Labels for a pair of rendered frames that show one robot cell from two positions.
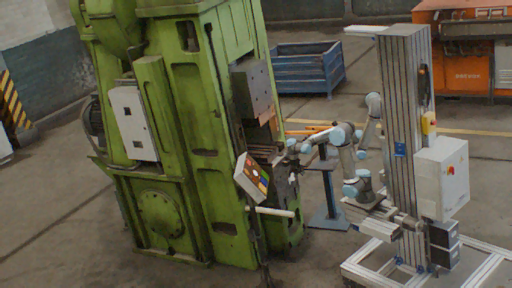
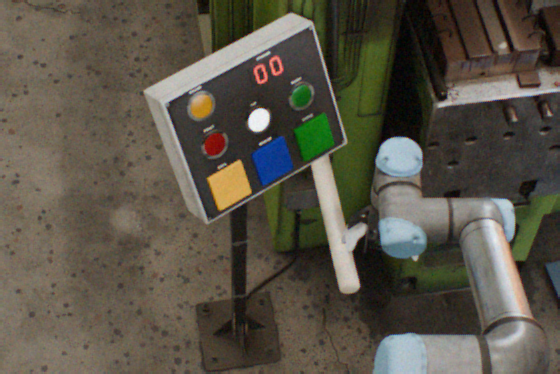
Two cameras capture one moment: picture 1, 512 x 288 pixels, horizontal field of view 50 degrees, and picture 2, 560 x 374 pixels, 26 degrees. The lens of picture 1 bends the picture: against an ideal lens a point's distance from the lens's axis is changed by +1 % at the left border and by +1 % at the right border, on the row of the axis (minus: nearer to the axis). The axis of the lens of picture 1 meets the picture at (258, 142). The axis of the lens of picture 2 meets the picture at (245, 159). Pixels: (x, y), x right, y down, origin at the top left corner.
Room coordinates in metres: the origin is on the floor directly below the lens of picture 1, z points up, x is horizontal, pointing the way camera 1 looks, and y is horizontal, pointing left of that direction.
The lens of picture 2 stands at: (2.71, -0.86, 2.95)
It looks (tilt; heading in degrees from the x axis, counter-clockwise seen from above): 57 degrees down; 46
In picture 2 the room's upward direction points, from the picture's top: straight up
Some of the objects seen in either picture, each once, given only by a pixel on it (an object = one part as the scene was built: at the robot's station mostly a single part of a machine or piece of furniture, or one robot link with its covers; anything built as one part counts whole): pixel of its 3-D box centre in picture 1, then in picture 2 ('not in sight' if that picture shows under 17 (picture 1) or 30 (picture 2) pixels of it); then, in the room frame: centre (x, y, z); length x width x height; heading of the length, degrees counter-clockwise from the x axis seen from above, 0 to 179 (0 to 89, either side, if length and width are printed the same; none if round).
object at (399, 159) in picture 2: (292, 146); (397, 171); (3.67, -0.24, 1.23); 0.09 x 0.08 x 0.11; 46
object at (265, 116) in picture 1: (244, 115); not in sight; (4.29, 0.07, 1.32); 0.42 x 0.20 x 0.10; 55
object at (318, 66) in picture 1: (302, 68); not in sight; (8.31, -0.92, 0.36); 1.20 x 0.80 x 0.72; 58
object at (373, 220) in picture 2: (296, 164); (387, 220); (3.67, -0.25, 1.07); 0.09 x 0.08 x 0.12; 38
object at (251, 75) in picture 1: (241, 86); not in sight; (4.32, 0.05, 1.56); 0.42 x 0.39 x 0.40; 55
